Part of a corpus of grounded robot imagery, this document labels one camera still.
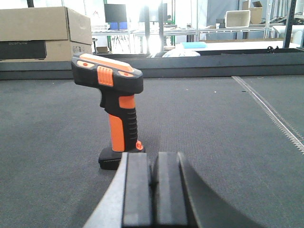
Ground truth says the black computer monitor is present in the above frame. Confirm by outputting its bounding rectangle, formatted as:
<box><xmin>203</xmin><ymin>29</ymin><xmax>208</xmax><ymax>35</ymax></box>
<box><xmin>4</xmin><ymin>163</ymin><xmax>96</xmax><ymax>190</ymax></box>
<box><xmin>104</xmin><ymin>4</ymin><xmax>127</xmax><ymax>23</ymax></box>

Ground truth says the dark raised conveyor rail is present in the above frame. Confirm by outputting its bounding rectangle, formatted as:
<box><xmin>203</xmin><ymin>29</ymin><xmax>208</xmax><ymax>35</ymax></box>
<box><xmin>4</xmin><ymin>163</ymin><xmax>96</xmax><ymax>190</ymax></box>
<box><xmin>0</xmin><ymin>48</ymin><xmax>304</xmax><ymax>80</ymax></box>

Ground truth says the metal wire shelf rack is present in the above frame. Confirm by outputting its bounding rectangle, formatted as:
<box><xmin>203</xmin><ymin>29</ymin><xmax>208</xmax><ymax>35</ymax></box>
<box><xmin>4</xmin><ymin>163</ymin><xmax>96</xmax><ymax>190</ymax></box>
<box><xmin>196</xmin><ymin>0</ymin><xmax>289</xmax><ymax>39</ymax></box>

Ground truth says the light blue foam pad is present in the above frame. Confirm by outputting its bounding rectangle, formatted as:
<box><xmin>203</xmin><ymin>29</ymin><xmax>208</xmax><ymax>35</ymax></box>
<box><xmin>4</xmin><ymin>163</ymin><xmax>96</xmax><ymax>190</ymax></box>
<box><xmin>181</xmin><ymin>42</ymin><xmax>207</xmax><ymax>49</ymax></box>

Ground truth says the orange black barcode scanner gun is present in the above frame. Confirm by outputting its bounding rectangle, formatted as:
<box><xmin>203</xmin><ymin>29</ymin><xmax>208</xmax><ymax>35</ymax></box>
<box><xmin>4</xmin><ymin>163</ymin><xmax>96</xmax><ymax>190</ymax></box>
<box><xmin>71</xmin><ymin>53</ymin><xmax>144</xmax><ymax>170</ymax></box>

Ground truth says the beige plastic bin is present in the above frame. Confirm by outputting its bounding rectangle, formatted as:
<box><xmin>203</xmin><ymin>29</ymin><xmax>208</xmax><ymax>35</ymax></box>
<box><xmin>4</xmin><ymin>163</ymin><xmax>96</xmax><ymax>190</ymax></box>
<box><xmin>225</xmin><ymin>9</ymin><xmax>250</xmax><ymax>29</ymax></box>

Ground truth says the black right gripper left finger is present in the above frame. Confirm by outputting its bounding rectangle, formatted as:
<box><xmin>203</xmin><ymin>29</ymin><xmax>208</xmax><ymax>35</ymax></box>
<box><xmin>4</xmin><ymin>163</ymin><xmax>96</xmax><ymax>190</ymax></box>
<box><xmin>84</xmin><ymin>152</ymin><xmax>152</xmax><ymax>228</ymax></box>

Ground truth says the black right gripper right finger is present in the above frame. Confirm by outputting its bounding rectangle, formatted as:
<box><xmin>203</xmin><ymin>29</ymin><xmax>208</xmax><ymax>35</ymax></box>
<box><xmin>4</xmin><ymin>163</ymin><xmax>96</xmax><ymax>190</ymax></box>
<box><xmin>153</xmin><ymin>152</ymin><xmax>262</xmax><ymax>228</ymax></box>

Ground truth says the small distant cardboard box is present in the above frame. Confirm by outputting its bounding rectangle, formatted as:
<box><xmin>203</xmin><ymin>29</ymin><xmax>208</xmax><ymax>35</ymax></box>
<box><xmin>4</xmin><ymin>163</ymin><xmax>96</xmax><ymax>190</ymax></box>
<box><xmin>242</xmin><ymin>0</ymin><xmax>263</xmax><ymax>24</ymax></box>

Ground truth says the large brown cardboard box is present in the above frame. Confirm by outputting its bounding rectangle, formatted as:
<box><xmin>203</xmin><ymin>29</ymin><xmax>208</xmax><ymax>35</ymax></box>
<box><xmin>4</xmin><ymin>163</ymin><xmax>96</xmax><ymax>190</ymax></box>
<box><xmin>0</xmin><ymin>7</ymin><xmax>92</xmax><ymax>62</ymax></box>

